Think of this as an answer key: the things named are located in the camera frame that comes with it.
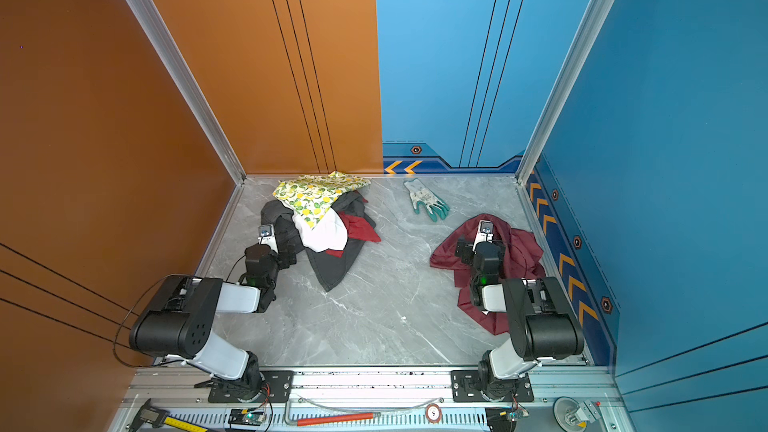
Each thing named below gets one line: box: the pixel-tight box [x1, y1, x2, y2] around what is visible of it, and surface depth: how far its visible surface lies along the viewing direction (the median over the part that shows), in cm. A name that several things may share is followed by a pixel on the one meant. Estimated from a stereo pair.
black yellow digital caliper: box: [128, 398, 208, 432], surface depth 71 cm
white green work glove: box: [403, 178, 450, 223], surface depth 114 cm
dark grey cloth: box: [260, 192, 376, 292], surface depth 99 cm
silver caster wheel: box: [552, 396, 601, 432], surface depth 66 cm
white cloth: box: [292, 206, 348, 253], surface depth 98 cm
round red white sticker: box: [425, 403, 443, 424], surface depth 71 cm
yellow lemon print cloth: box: [272, 171, 371, 230], surface depth 101 cm
